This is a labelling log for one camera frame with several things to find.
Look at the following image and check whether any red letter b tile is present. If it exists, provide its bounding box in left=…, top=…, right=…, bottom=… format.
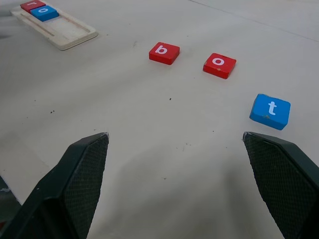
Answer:
left=149, top=42, right=180, bottom=66

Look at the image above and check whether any blue letter o tile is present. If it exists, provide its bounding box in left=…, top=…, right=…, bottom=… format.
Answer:
left=29, top=5, right=60, bottom=22

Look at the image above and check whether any light wooden letter tray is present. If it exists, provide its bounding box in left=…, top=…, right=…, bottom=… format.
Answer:
left=9, top=4, right=99, bottom=51

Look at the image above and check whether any red letter o tile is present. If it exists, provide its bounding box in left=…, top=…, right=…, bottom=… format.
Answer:
left=202, top=52, right=237, bottom=80

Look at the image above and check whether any red letter r tile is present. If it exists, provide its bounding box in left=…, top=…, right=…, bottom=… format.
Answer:
left=19, top=0, right=47, bottom=11

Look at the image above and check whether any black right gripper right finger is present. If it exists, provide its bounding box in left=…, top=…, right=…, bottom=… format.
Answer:
left=242, top=131, right=319, bottom=239

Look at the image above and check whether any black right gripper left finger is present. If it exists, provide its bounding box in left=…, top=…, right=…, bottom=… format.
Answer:
left=0, top=132, right=110, bottom=239

